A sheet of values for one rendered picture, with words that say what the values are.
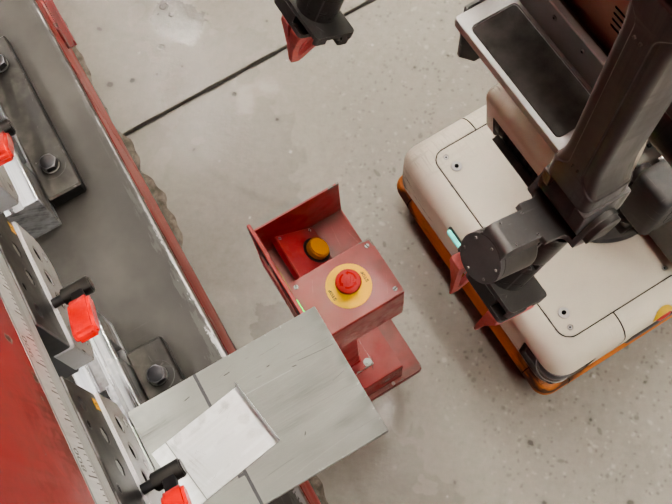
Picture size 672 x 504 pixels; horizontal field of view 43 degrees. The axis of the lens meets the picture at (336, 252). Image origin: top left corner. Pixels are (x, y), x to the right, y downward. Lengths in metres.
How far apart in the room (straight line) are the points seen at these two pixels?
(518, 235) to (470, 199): 1.04
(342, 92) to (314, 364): 1.38
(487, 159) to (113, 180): 0.93
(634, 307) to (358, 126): 0.87
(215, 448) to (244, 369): 0.10
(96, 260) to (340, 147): 1.11
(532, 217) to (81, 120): 0.76
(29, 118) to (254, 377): 0.57
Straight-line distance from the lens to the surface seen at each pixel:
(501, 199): 1.93
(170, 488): 0.78
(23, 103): 1.41
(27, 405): 0.63
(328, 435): 1.05
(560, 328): 1.85
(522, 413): 2.09
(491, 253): 0.88
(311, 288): 1.32
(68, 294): 0.86
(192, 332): 1.23
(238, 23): 2.50
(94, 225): 1.32
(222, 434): 1.06
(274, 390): 1.06
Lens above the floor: 2.04
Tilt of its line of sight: 70 degrees down
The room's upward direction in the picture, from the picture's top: 8 degrees counter-clockwise
